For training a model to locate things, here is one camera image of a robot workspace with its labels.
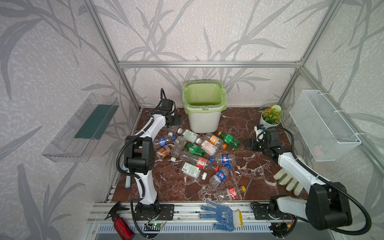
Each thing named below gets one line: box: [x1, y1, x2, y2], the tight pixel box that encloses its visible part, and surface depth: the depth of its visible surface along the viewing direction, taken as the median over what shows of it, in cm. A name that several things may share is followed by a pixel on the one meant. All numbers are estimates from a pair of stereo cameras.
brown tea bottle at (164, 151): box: [155, 144, 174, 160], surface depth 93 cm
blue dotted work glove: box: [198, 199, 244, 232], surface depth 74 cm
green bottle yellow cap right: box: [218, 131, 241, 150], surface depth 98 cm
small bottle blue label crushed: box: [213, 154, 234, 165], surface depth 88 cm
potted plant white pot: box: [259, 104, 286, 128], surface depth 100 cm
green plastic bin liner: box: [182, 79, 228, 115], surface depth 98 cm
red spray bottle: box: [104, 201, 135, 240], surface depth 69 cm
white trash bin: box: [182, 79, 228, 134], surface depth 98 cm
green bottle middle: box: [184, 143, 206, 157], surface depth 96 cm
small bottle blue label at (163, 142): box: [153, 132, 174, 149], surface depth 98 cm
